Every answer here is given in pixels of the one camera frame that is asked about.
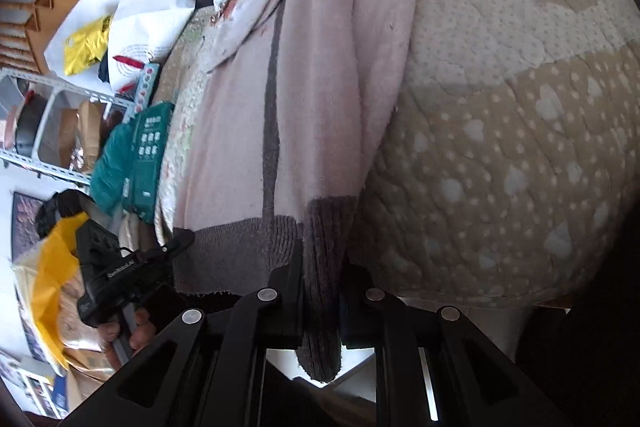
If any pink knitted sweater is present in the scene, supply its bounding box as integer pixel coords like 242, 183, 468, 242
172, 0, 416, 382

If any person left hand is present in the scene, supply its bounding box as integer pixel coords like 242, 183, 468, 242
96, 307, 158, 371

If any yellow and clear plastic bag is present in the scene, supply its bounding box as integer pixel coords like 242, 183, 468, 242
12, 212, 114, 383

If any green cardboard box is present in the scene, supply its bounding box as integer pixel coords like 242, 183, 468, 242
89, 102, 175, 225

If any white metal shelf rack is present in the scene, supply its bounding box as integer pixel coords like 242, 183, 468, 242
1, 66, 134, 187

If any colourful dotted strip box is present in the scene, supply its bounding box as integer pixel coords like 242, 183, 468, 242
130, 63, 160, 117

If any heart patchwork quilt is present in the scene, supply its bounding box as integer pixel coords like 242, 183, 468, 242
160, 0, 639, 307

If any white paper bag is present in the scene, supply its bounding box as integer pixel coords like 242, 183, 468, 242
107, 0, 196, 92

